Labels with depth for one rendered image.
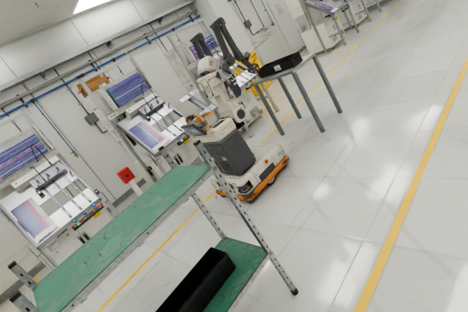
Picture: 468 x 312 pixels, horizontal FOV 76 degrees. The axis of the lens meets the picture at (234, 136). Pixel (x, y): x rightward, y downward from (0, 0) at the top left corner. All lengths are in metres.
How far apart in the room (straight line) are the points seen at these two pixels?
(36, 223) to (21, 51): 2.95
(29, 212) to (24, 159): 0.57
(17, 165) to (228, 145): 2.26
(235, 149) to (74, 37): 3.87
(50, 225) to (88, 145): 2.23
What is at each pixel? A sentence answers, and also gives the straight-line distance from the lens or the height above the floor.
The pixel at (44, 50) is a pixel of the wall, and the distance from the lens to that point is 5.71.
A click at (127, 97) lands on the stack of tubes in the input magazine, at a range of 4.15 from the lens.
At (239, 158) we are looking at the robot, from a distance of 2.81.
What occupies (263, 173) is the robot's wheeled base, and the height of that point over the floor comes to 0.17.
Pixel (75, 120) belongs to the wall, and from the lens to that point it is 5.50.
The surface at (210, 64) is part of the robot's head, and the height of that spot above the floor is 1.30.
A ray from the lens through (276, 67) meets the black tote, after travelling 3.58.
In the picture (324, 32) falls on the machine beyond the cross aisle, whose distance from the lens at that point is 7.37.
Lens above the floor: 1.44
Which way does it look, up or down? 17 degrees down
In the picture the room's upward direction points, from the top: 31 degrees counter-clockwise
